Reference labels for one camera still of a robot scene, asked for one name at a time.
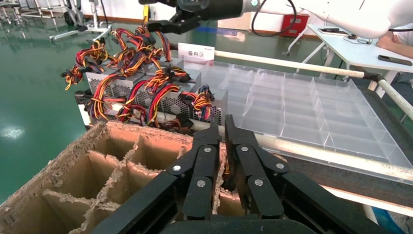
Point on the black pipe joint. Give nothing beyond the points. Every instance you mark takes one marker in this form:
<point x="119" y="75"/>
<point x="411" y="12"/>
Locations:
<point x="374" y="77"/>

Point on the bare person forearm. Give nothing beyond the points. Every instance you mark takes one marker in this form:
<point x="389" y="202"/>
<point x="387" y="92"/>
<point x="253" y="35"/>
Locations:
<point x="398" y="49"/>

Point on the black smartphone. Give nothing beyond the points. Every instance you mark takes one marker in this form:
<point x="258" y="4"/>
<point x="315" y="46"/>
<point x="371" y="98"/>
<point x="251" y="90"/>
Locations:
<point x="395" y="60"/>
<point x="332" y="31"/>

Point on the white sign with chinese text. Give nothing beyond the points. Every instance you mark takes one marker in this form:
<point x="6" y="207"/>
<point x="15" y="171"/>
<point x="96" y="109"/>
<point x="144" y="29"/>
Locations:
<point x="197" y="53"/>

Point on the black-topped material cart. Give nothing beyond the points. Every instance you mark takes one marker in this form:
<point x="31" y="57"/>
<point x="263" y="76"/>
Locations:
<point x="338" y="185"/>

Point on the white office table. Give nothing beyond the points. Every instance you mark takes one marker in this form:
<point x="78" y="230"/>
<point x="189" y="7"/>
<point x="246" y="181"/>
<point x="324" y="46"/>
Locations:
<point x="355" y="51"/>

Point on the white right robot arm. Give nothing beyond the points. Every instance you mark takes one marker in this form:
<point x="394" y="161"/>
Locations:
<point x="338" y="16"/>

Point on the brown cardboard divider box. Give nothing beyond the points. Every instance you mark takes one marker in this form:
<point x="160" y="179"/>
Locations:
<point x="96" y="171"/>

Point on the blue plastic bin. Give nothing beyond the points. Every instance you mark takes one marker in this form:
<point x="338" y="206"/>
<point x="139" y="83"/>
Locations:
<point x="384" y="223"/>

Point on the small black device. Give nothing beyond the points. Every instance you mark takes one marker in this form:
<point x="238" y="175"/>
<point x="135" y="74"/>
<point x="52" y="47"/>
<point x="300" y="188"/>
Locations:
<point x="352" y="36"/>

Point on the white background robot stand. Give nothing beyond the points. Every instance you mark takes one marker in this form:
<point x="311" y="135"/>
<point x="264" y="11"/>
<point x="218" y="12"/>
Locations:
<point x="93" y="31"/>

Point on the bare person hand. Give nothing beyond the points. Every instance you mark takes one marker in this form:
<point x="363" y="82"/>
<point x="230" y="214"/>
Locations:
<point x="394" y="37"/>

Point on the red metal cabinet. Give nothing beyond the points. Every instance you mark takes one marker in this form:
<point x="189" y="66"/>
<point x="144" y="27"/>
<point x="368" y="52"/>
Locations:
<point x="301" y="27"/>

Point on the person white shirt torso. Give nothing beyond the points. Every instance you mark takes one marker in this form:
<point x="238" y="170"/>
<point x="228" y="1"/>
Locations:
<point x="407" y="35"/>

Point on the white cart rail pipe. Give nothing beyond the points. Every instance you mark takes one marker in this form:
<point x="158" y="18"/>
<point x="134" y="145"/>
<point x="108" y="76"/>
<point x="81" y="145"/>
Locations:
<point x="290" y="145"/>
<point x="397" y="97"/>
<point x="290" y="64"/>

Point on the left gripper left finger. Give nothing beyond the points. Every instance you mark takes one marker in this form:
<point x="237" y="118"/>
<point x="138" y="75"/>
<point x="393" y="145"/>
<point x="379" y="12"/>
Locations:
<point x="201" y="168"/>

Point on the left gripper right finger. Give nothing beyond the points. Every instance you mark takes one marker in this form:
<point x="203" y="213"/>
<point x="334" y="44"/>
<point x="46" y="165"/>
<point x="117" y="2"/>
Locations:
<point x="255" y="174"/>

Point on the clear plastic divider tray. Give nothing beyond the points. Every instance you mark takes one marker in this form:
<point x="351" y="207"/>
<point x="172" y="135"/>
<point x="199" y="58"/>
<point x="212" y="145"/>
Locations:
<point x="306" y="106"/>

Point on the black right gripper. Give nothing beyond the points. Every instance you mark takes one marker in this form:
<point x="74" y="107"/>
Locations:
<point x="213" y="8"/>

